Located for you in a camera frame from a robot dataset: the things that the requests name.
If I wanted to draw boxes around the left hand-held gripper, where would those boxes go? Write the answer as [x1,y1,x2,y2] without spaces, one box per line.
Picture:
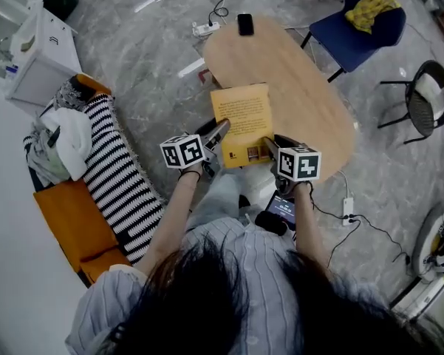
[159,118,232,180]

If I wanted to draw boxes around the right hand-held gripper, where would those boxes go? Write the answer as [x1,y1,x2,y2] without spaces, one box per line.
[262,135,322,201]

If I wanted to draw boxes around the yellow book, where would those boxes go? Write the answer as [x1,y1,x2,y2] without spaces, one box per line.
[209,82,275,169]

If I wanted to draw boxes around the orange sofa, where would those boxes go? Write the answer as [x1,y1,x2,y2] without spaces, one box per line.
[24,72,167,288]

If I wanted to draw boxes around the person's right forearm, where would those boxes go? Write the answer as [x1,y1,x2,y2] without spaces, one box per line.
[293,181,333,269]

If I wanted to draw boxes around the person's left forearm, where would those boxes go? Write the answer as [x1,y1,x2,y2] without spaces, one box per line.
[134,166,204,277]

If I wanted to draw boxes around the oval wooden table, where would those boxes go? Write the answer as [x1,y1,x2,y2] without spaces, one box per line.
[202,15,357,184]

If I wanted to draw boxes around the lit-screen phone at waist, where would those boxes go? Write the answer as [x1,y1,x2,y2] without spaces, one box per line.
[264,190,297,232]

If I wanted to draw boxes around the person's light jeans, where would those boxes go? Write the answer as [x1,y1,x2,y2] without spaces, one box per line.
[186,166,278,232]

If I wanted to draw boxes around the black waist pouch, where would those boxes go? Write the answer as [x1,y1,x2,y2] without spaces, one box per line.
[254,211,287,236]

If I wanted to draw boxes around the white power strip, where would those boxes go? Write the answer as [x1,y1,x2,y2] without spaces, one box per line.
[191,21,221,36]
[342,197,355,226]

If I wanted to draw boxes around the black and white striped blanket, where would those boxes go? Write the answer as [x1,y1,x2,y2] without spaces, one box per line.
[24,78,167,266]

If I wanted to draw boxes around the black phone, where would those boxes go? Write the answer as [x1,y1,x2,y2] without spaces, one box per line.
[237,13,255,36]

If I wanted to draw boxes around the blue chair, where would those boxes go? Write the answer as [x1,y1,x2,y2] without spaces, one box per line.
[301,0,407,84]

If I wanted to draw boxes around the person's pale striped shirt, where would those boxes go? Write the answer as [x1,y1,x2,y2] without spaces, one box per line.
[64,216,355,355]

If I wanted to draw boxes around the black chair with pale cushion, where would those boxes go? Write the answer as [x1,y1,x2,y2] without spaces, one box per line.
[377,60,444,146]

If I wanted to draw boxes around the yellow checked cloth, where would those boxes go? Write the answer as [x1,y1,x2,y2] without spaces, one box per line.
[345,0,402,35]

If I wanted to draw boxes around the white round machine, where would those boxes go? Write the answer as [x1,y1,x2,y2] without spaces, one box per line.
[411,197,444,284]

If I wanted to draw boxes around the pale green cloth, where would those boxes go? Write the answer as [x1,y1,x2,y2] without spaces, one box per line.
[24,124,73,188]

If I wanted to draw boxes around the white cabinet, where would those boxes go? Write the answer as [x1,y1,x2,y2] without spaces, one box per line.
[5,1,78,105]

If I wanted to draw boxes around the white curved counter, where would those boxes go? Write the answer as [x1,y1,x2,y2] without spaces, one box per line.
[389,271,444,323]

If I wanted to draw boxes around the long black cable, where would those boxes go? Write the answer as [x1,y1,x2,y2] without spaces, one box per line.
[310,183,411,269]

